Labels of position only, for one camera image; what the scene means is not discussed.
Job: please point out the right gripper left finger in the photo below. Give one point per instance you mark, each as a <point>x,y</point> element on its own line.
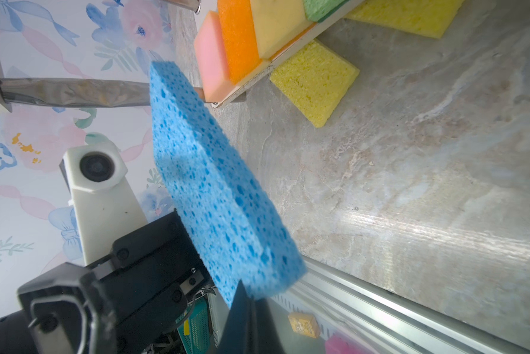
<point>237,337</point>

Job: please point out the yellow patterned card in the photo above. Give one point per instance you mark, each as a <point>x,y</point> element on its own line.
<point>304,324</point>

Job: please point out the green sponge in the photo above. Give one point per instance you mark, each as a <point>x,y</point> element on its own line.
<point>319,10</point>

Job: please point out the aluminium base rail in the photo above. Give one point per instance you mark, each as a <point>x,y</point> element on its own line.
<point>380,321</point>

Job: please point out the yellow sponge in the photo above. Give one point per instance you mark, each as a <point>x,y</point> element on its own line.
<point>276,23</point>
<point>315,80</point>
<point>428,18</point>

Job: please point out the yellow sponge bottom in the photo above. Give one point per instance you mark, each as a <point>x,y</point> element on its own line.
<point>276,23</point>

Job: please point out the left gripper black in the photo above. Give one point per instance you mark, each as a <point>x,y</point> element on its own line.
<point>122,302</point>

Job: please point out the blue sponge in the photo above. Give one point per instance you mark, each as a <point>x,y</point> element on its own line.
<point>230,219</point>

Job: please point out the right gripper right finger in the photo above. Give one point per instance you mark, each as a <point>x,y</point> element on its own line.
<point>267,340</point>

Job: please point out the orange sponge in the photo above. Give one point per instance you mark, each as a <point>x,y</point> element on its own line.
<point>239,38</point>

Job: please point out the pink plastic box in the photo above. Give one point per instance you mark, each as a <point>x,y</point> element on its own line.
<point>338,345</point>

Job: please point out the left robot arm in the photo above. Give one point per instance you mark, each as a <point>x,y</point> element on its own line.
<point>4,336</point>

